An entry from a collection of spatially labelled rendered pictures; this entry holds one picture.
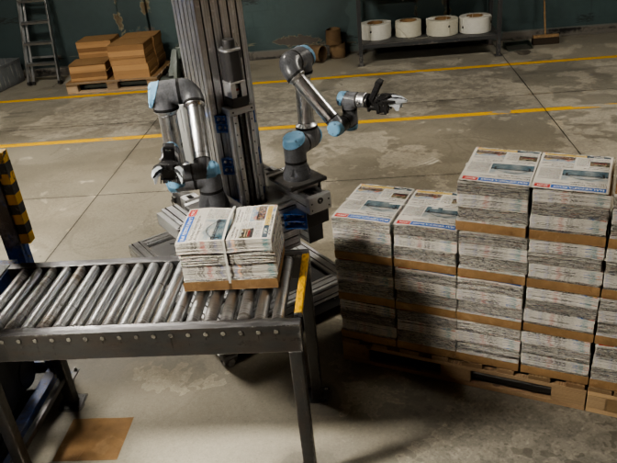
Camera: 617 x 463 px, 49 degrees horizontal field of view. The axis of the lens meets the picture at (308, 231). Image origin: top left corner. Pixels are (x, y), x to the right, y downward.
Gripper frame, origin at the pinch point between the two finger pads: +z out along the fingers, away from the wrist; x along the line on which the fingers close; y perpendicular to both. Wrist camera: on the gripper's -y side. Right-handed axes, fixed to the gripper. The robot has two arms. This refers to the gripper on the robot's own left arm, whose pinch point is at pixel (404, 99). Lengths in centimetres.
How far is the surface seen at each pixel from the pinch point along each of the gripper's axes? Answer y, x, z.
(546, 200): 16, 43, 76
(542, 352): 89, 53, 79
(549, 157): 15, 13, 70
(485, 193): 16, 45, 52
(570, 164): 14, 18, 79
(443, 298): 69, 54, 36
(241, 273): 20, 117, -22
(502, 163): 14, 24, 53
